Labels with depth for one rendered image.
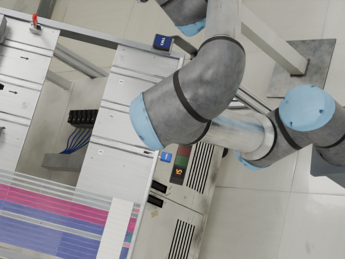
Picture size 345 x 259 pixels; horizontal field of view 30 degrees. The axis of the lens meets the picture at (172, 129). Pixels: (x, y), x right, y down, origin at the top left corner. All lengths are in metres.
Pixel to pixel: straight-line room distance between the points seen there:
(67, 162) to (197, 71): 1.11
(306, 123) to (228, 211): 1.10
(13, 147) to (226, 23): 0.82
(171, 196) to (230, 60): 1.20
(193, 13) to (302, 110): 0.34
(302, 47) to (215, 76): 1.47
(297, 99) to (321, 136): 0.10
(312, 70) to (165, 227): 0.83
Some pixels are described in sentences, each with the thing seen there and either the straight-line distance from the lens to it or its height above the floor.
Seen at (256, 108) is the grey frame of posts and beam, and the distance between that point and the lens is 2.24.
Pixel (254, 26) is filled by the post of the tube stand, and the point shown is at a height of 0.37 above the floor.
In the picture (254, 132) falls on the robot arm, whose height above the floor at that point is 0.84.
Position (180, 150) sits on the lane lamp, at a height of 0.66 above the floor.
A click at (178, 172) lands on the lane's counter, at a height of 0.66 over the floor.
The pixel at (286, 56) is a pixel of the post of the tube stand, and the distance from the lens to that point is 2.47.
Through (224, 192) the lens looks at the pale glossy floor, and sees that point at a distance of 2.58.
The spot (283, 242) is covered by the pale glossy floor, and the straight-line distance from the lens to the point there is 2.37.
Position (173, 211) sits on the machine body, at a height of 0.26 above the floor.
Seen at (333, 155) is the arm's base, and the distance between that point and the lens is 1.65.
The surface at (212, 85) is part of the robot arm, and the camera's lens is 1.18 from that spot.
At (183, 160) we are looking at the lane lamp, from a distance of 1.86.
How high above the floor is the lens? 1.97
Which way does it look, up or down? 43 degrees down
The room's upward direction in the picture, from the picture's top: 60 degrees counter-clockwise
